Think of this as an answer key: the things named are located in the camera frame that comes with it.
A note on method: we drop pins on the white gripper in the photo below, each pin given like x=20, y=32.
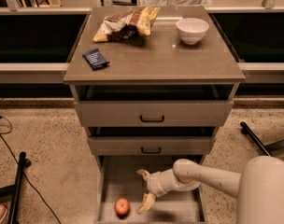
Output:
x=155, y=184

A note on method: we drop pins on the white ceramic bowl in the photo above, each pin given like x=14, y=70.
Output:
x=191, y=30

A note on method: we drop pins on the blue snack bar wrapper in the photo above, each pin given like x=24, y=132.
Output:
x=95, y=59

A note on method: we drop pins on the top grey drawer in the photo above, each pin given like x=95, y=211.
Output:
x=151, y=106

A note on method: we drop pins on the middle grey drawer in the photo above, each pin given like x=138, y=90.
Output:
x=151, y=140

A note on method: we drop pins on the yellow brown chip bag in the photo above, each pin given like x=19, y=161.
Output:
x=124, y=25

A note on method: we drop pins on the red apple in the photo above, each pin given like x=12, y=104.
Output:
x=122, y=207

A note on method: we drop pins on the grey drawer cabinet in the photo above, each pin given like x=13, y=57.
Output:
x=160, y=58

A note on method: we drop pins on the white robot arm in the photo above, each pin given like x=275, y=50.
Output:
x=259, y=189

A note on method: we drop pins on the black stand leg left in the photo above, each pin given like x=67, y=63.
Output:
x=12, y=192

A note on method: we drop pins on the bottom grey drawer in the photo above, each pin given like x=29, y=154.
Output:
x=120, y=180

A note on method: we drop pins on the grey drawer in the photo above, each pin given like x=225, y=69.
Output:
x=151, y=140
x=151, y=106
x=120, y=180

